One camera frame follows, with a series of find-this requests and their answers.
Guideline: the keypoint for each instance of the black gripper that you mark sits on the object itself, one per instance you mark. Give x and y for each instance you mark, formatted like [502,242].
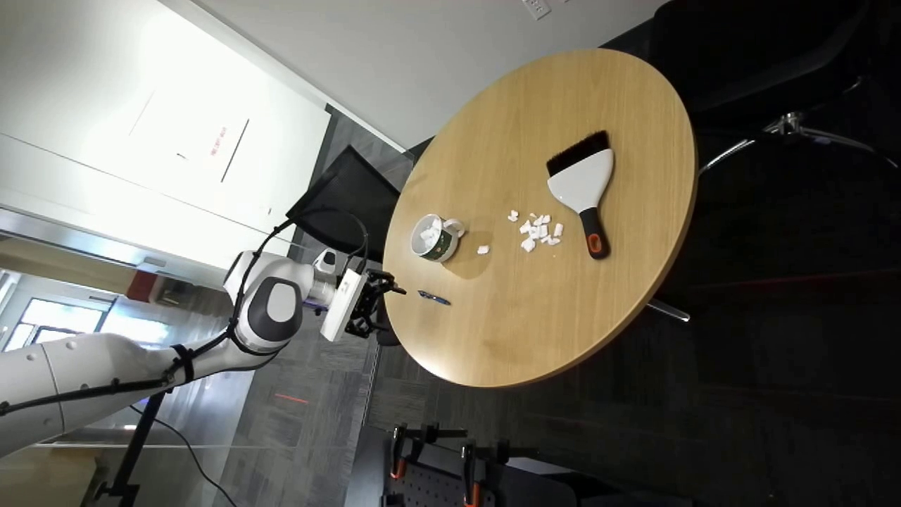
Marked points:
[366,311]

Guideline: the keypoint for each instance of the blue pen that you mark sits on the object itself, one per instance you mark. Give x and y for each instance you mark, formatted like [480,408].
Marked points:
[435,299]

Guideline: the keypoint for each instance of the green and white mug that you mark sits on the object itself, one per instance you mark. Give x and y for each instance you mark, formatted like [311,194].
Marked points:
[432,240]

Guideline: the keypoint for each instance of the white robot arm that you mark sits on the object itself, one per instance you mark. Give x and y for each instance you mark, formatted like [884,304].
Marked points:
[92,376]

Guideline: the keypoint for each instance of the black mesh office chair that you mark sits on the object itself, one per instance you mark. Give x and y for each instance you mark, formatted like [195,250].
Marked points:
[798,64]
[340,198]

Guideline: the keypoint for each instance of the black orange bar clamp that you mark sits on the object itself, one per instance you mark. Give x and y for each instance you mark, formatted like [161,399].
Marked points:
[404,460]
[473,481]

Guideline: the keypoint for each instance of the black perforated robot stand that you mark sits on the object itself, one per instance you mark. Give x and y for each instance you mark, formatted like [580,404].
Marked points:
[432,494]

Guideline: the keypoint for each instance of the black tripod stand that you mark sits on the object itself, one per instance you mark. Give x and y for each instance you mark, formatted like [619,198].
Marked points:
[129,450]

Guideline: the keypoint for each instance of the red wall box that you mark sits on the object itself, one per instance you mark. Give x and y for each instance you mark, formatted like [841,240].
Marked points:
[140,284]

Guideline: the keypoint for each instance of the white paper wall notice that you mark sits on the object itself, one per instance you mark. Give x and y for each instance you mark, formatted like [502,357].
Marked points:
[187,136]

